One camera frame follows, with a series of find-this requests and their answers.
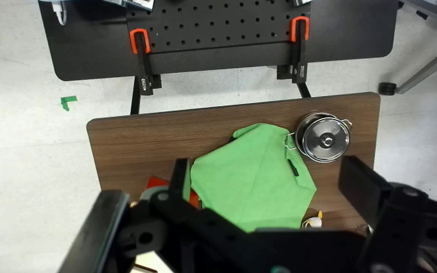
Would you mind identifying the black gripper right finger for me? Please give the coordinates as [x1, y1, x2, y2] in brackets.
[338, 154, 437, 273]

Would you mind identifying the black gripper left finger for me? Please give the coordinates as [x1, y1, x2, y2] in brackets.
[58, 157, 200, 273]

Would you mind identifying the green towel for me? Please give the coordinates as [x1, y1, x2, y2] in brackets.
[181, 121, 319, 233]

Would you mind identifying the steel pot with lid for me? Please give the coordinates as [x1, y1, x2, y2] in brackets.
[294, 110, 355, 165]

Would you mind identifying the green tape floor marker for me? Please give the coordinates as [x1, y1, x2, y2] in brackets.
[59, 93, 79, 112]

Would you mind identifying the grey metal stand leg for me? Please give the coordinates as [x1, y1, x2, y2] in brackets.
[378, 0, 437, 97]

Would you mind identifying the black base table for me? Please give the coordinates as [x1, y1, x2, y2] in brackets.
[38, 0, 401, 81]

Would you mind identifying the orange and black clamp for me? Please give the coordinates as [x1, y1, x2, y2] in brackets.
[276, 13, 313, 84]
[127, 27, 162, 97]

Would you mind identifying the black perforated mounting board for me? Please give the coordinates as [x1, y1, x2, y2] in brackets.
[126, 0, 314, 53]

